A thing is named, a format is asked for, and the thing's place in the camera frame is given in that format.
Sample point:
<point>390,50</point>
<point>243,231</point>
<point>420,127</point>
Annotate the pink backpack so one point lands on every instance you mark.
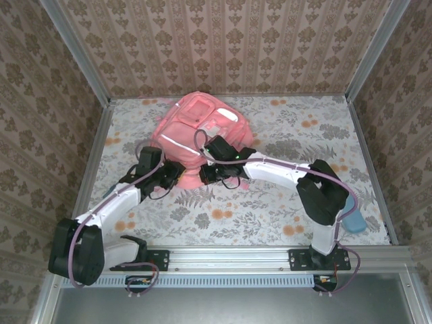
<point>182,135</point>

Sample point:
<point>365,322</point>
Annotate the aluminium side rail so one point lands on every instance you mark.
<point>369,162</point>
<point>89,162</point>

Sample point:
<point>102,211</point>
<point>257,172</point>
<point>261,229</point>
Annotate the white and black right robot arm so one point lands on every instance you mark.
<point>270,172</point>

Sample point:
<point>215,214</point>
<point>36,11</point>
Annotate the aluminium rear rail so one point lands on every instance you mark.
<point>287,96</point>

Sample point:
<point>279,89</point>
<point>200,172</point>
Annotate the floral tablecloth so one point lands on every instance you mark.
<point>236,222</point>

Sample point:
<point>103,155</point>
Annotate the aluminium frame post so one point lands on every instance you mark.
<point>378,50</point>
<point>76,50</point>

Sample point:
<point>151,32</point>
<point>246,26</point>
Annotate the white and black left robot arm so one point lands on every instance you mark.
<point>111,212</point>

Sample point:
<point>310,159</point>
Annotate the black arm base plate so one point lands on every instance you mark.
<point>160,260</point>
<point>298,260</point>

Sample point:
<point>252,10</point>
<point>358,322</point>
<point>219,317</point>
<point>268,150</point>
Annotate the grey metal panel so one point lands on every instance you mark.
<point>229,307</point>

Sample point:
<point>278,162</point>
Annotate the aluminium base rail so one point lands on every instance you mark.
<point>229,258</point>

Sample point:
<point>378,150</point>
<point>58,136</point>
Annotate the black connector box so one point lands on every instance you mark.
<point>136,283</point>
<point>325,281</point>

